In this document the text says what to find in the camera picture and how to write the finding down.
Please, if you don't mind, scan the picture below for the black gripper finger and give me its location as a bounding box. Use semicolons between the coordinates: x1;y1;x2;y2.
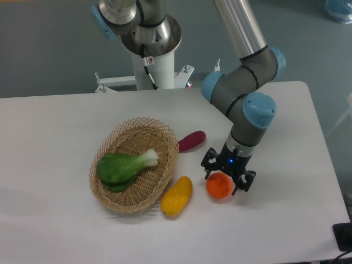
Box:
231;170;256;196
201;147;218;179

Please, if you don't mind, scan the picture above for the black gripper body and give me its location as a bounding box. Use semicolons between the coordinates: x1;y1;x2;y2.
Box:
216;144;252;178

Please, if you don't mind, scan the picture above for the orange fruit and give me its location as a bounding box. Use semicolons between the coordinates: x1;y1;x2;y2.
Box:
206;172;233;200

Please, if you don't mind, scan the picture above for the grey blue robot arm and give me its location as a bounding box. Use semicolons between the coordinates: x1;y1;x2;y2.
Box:
90;1;285;191

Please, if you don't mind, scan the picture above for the purple sweet potato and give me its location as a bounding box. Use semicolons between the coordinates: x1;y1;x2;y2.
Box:
178;130;206;152

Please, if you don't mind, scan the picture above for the yellow mango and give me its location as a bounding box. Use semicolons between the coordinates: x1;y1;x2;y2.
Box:
161;176;193;218

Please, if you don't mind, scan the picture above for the woven wicker basket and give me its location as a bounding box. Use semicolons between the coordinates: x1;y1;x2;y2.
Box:
89;117;179;213

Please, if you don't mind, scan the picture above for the green bok choy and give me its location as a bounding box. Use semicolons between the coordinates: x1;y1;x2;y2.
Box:
97;149;159;193

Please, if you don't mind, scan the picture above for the black device at edge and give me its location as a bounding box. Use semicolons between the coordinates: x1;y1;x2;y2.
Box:
332;222;351;251

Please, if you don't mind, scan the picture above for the blue object top right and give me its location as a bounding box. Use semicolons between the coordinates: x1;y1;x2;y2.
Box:
325;0;351;24

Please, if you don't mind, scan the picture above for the white levelling foot bracket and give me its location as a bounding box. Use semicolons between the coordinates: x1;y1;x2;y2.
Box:
214;58;221;72

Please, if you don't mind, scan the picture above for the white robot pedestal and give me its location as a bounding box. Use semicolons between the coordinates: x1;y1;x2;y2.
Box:
95;14;194;92

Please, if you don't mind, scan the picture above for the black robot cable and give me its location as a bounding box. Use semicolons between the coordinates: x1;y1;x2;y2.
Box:
140;43;160;90

